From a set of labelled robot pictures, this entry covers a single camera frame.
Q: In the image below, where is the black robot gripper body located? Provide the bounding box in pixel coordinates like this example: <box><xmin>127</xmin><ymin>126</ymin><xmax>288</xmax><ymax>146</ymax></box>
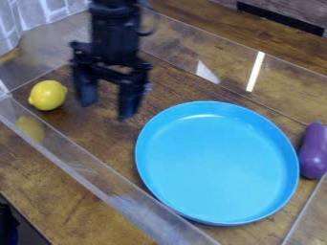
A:
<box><xmin>71</xmin><ymin>6</ymin><xmax>152</xmax><ymax>84</ymax></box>

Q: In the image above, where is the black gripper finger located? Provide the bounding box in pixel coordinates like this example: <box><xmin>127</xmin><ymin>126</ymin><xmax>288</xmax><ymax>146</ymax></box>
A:
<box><xmin>119</xmin><ymin>79</ymin><xmax>152</xmax><ymax>122</ymax></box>
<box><xmin>72</xmin><ymin>63</ymin><xmax>99</xmax><ymax>107</ymax></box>

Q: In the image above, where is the yellow lemon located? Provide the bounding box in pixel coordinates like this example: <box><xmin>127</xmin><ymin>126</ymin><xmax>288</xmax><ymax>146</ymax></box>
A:
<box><xmin>28</xmin><ymin>80</ymin><xmax>68</xmax><ymax>111</ymax></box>

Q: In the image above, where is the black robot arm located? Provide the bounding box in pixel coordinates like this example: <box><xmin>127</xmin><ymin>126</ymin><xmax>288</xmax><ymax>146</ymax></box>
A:
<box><xmin>71</xmin><ymin>0</ymin><xmax>152</xmax><ymax>122</ymax></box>

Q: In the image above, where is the blue round tray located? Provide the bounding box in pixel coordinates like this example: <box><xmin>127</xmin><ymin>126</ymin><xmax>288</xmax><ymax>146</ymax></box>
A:
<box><xmin>135</xmin><ymin>101</ymin><xmax>299</xmax><ymax>226</ymax></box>

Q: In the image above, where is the black baseboard strip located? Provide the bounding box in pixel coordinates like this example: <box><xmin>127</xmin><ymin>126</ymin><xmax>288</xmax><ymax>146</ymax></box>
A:
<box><xmin>236</xmin><ymin>1</ymin><xmax>324</xmax><ymax>36</ymax></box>

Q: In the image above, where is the purple toy eggplant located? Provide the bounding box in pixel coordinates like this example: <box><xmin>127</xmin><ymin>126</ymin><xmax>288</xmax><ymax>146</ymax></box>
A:
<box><xmin>298</xmin><ymin>122</ymin><xmax>327</xmax><ymax>179</ymax></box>

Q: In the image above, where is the dark object at table edge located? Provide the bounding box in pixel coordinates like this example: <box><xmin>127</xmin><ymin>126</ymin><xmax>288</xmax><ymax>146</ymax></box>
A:
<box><xmin>0</xmin><ymin>202</ymin><xmax>19</xmax><ymax>245</ymax></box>

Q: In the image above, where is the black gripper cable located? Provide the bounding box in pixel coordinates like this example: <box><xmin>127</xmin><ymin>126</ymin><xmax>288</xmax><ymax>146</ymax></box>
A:
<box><xmin>133</xmin><ymin>3</ymin><xmax>160</xmax><ymax>37</ymax></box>

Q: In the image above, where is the clear acrylic enclosure wall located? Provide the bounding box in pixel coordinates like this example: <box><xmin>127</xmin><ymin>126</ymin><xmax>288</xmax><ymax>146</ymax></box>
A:
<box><xmin>0</xmin><ymin>0</ymin><xmax>327</xmax><ymax>245</ymax></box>

